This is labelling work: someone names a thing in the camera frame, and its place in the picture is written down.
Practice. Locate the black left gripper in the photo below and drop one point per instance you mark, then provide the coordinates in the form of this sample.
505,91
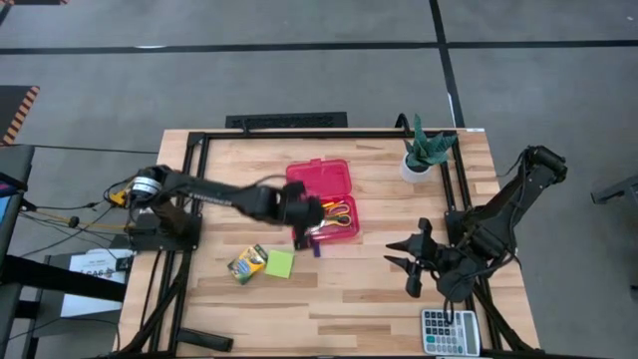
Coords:
299,207

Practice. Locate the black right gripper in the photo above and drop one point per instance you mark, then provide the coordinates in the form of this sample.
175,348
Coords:
436,261

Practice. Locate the purple eraser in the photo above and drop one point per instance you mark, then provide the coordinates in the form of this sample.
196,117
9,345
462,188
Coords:
317,249

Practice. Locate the yellow highlighter marker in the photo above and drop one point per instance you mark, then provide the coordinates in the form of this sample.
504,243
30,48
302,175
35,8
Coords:
329,204

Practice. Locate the green sticky notes pad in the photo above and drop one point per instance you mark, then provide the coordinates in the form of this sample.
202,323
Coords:
279,263

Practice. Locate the pink plastic pencil case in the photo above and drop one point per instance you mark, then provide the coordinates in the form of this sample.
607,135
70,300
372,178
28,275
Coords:
319,179

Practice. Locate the yellow green crayon box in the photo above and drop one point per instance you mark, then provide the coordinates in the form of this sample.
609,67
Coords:
246,264

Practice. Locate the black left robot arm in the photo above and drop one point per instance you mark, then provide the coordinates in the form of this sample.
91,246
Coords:
214,192

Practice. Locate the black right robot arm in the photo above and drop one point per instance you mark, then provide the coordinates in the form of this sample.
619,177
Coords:
513,194

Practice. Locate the white plant pot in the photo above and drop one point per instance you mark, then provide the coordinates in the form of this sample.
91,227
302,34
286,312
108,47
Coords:
410,175

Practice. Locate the white desk calculator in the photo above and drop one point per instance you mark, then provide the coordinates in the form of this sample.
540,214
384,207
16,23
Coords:
448,333

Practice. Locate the green snake plant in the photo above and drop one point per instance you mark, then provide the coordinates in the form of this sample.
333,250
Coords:
426,147

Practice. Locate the black floor vent grille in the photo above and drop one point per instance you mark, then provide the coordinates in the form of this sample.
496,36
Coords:
286,120

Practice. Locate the black flat bar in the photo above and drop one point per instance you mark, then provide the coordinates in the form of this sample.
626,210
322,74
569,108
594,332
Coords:
204,340

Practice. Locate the grey chair base leg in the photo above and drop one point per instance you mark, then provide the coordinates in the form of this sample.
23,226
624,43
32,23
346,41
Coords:
618,189

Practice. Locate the white printed paper sheet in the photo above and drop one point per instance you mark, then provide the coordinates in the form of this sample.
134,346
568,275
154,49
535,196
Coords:
95,264

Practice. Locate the black hazard-striped floor mat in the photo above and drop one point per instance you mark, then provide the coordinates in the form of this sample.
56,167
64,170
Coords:
12,109

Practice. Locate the black metal table frame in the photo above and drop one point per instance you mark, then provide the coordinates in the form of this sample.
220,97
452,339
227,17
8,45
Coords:
324,134

